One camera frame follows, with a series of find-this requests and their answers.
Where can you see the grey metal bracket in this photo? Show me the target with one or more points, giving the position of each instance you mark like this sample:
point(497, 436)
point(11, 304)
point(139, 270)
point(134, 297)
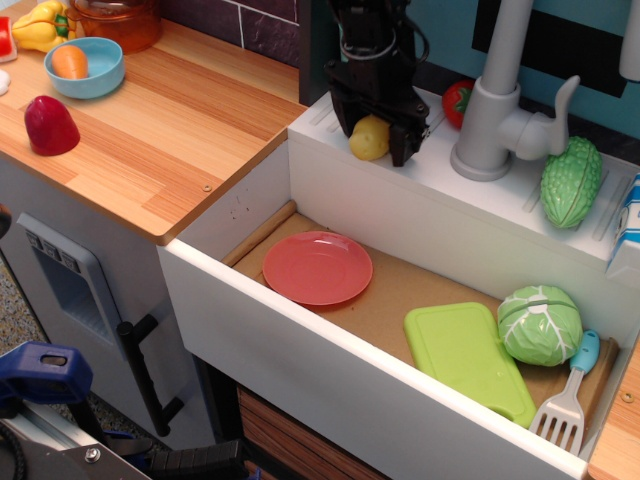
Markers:
point(38, 443)

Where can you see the grey toy faucet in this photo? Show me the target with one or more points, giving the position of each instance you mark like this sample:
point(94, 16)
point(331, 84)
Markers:
point(495, 128)

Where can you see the yellow toy potato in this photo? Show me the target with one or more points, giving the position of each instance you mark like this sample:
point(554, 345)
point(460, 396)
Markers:
point(370, 138)

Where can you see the white spatula blue handle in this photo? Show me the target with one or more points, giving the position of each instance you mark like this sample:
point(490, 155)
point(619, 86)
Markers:
point(560, 419)

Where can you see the red toy tomato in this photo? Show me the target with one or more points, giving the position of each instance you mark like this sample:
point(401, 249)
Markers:
point(455, 100)

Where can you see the blue clamp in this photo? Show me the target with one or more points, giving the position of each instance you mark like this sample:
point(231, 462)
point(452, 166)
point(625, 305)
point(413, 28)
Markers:
point(44, 373)

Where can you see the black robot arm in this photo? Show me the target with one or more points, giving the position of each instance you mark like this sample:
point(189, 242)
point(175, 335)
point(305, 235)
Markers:
point(382, 48)

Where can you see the blue white milk carton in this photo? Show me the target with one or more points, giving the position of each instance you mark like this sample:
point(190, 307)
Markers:
point(623, 266)

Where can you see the black oven door handle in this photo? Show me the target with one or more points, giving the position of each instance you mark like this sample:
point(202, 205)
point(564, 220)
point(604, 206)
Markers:
point(130, 337)

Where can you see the yellow toy bell pepper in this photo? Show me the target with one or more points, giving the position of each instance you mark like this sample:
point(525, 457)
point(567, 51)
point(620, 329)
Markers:
point(45, 27)

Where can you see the green toy cabbage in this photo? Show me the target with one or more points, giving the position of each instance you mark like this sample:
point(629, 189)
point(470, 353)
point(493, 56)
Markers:
point(540, 325)

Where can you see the grey oven control panel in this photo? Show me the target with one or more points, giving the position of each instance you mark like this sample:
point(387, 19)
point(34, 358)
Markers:
point(77, 281)

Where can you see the lime green cutting board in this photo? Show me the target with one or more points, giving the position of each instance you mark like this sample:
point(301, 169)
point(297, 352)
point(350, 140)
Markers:
point(459, 346)

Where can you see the orange toy carrot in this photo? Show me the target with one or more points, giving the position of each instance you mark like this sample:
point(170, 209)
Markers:
point(70, 62)

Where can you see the green toy bitter gourd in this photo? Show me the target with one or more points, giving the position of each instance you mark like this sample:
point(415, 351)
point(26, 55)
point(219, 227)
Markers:
point(570, 183)

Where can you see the light blue bowl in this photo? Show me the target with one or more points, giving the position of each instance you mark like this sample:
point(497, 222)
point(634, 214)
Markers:
point(106, 69)

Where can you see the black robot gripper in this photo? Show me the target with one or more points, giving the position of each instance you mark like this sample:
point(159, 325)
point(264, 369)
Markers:
point(382, 86)

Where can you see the white toy sink basin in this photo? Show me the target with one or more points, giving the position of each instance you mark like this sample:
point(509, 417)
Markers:
point(435, 238)

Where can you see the orange transparent pot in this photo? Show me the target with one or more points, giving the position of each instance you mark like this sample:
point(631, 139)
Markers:
point(134, 25)

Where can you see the red plastic plate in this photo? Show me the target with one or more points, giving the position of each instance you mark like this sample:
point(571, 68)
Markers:
point(317, 268)

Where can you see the red white toy piece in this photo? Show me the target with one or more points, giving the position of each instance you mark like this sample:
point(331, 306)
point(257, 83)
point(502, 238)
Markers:
point(8, 48)

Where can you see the dark red toy vegetable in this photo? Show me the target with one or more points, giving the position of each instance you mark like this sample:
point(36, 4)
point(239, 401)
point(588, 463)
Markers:
point(50, 127)

